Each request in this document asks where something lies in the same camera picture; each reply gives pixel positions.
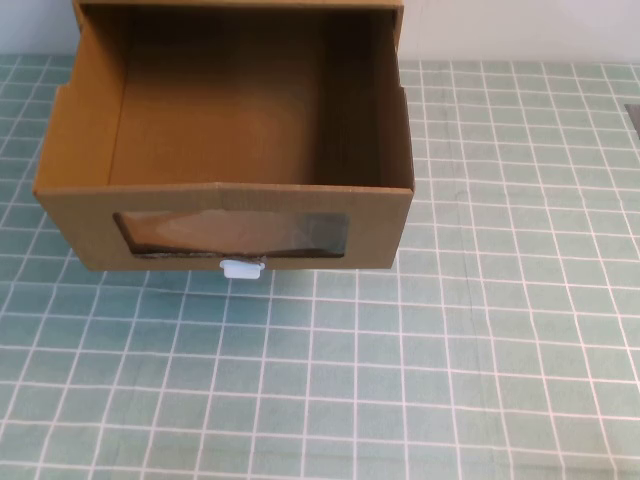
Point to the cardboard shoe box shell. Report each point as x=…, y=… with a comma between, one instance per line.
x=399, y=4

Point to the cardboard drawer window film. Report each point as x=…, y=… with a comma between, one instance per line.
x=75, y=225

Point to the green checkered tablecloth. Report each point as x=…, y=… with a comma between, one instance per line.
x=400, y=375

